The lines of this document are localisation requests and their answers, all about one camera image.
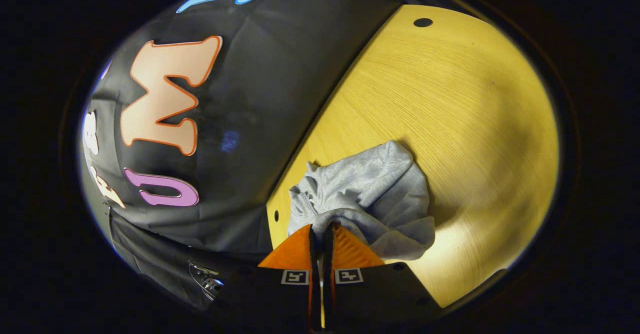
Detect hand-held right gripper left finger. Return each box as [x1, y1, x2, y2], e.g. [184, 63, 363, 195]
[215, 224, 321, 332]

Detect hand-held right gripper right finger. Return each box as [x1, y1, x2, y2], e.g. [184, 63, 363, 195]
[322, 222, 443, 332]

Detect grey zip-neck sweatshirt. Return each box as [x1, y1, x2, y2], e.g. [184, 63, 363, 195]
[287, 140, 436, 260]

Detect metal clamp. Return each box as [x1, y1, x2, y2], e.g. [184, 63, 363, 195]
[189, 261, 224, 299]

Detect black backdrop cloth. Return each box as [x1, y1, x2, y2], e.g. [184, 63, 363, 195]
[80, 0, 416, 309]

